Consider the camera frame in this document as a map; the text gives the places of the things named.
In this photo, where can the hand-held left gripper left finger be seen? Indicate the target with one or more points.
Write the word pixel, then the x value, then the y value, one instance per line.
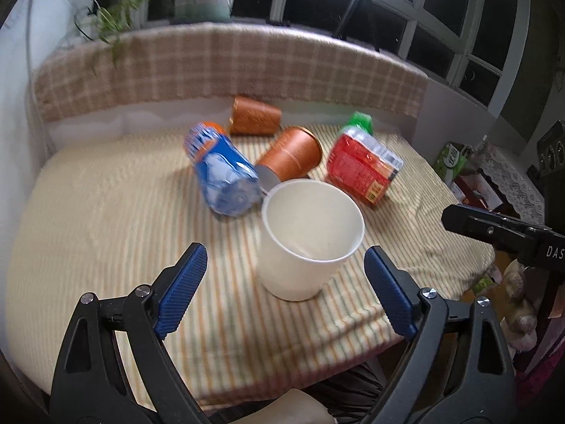
pixel 185 287

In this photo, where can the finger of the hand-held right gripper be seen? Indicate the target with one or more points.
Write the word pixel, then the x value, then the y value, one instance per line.
pixel 485 227

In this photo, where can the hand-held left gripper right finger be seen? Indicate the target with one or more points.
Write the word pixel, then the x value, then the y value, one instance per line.
pixel 390 291

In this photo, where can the white paper cup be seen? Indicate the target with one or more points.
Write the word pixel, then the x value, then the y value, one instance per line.
pixel 304 229

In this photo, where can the orange cup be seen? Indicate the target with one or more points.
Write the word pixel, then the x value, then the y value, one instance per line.
pixel 256 115
pixel 291 152

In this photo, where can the red box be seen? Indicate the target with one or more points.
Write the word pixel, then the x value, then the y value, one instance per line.
pixel 479 192

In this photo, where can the white lace cloth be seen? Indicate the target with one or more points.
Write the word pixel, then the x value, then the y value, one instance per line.
pixel 514 181

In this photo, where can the beige stuffed toy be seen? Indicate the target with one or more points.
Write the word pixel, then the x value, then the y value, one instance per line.
pixel 521 313

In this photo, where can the green carton box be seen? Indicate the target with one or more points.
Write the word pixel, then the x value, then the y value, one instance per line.
pixel 450 161

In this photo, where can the black speaker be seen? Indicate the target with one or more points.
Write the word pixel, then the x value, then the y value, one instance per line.
pixel 551 159

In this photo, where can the dark pleated cloth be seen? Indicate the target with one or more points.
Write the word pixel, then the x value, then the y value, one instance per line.
pixel 348 393

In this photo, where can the blue label plastic bottle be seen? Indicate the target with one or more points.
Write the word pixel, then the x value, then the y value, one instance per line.
pixel 225 170

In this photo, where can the red label plastic bottle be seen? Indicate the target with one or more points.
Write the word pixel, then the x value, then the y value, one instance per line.
pixel 362 165

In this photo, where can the cream rounded object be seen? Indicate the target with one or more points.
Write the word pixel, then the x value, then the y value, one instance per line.
pixel 282 408

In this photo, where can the plaid beige blanket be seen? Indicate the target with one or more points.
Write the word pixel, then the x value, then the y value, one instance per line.
pixel 229 66

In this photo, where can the black tripod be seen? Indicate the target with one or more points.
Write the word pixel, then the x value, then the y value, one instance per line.
pixel 359 4

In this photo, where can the white window frame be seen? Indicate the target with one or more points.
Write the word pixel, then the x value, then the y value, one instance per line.
pixel 417 17

